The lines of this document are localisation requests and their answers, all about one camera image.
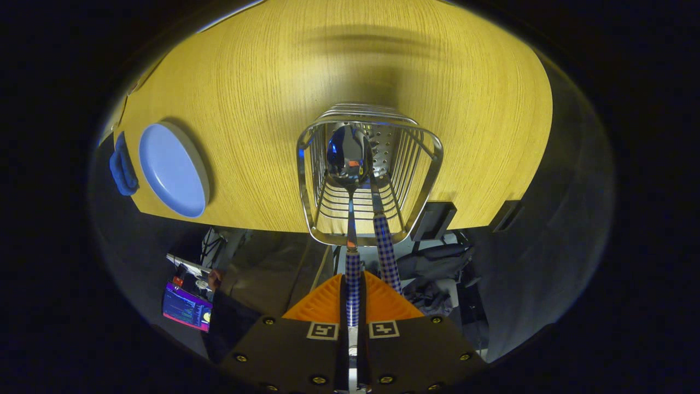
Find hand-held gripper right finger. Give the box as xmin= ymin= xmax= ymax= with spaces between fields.
xmin=358 ymin=271 xmax=487 ymax=394

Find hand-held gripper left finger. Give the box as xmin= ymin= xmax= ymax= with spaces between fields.
xmin=221 ymin=274 xmax=351 ymax=394

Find checked-handle fork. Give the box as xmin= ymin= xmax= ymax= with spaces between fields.
xmin=367 ymin=129 xmax=404 ymax=296

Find checked-handle spoon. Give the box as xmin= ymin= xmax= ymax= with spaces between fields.
xmin=326 ymin=125 xmax=374 ymax=329

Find dark cloth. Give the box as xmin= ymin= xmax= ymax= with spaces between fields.
xmin=398 ymin=244 xmax=483 ymax=319

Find glowing laptop screen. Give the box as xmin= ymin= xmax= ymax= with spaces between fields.
xmin=162 ymin=281 xmax=214 ymax=333

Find white flat device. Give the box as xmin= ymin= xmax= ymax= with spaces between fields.
xmin=167 ymin=253 xmax=211 ymax=277

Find blue round plate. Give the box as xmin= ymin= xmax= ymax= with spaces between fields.
xmin=138 ymin=123 xmax=211 ymax=218

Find blue folded towel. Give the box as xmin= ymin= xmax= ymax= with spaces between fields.
xmin=109 ymin=131 xmax=139 ymax=196

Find black table bracket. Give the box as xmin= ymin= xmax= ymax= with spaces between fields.
xmin=488 ymin=200 xmax=523 ymax=233
xmin=410 ymin=202 xmax=458 ymax=242

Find metal wire basket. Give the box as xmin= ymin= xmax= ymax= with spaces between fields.
xmin=296 ymin=103 xmax=444 ymax=247

